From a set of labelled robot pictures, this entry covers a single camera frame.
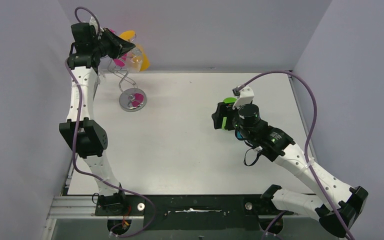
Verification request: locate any green wine glass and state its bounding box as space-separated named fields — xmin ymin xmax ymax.
xmin=221 ymin=97 xmax=237 ymax=131

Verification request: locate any clear wine glass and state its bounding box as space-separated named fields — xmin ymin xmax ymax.
xmin=125 ymin=47 xmax=144 ymax=73

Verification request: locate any blue wine glass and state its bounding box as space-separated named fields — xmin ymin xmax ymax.
xmin=234 ymin=129 xmax=246 ymax=141

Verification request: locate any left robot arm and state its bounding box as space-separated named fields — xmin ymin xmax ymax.
xmin=58 ymin=22 xmax=135 ymax=216

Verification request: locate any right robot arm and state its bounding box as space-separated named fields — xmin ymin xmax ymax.
xmin=211 ymin=102 xmax=369 ymax=238

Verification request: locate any pink wine glass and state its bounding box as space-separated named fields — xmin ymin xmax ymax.
xmin=109 ymin=29 xmax=128 ymax=69

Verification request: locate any orange wine glass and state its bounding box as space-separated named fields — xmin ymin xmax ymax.
xmin=119 ymin=30 xmax=150 ymax=73

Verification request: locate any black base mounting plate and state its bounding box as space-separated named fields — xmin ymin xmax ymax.
xmin=94 ymin=194 xmax=280 ymax=234

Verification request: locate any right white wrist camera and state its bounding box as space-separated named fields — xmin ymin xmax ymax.
xmin=232 ymin=85 xmax=255 ymax=110

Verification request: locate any chrome wire glass rack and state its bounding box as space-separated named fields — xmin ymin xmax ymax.
xmin=107 ymin=59 xmax=148 ymax=112

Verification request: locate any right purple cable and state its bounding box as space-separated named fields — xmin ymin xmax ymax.
xmin=233 ymin=70 xmax=357 ymax=240

